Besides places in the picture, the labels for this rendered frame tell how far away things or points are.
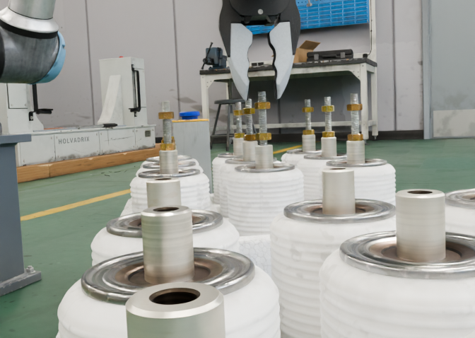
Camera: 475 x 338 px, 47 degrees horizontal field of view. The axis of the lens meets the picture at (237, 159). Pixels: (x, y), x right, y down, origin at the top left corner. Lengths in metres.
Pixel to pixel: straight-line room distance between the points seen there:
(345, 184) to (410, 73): 5.29
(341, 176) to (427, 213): 0.12
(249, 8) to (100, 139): 3.27
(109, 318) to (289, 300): 0.17
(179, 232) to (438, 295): 0.11
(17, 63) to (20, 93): 2.25
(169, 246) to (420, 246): 0.11
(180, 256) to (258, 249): 0.39
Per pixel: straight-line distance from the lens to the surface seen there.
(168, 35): 6.48
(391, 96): 5.66
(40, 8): 1.17
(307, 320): 0.36
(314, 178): 0.79
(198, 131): 1.05
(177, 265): 0.24
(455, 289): 0.24
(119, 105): 4.39
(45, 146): 3.47
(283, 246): 0.36
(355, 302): 0.24
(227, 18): 0.67
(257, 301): 0.23
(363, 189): 0.67
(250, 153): 0.79
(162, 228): 0.23
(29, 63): 1.19
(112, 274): 0.25
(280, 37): 0.68
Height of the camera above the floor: 0.32
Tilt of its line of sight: 5 degrees down
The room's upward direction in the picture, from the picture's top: 2 degrees counter-clockwise
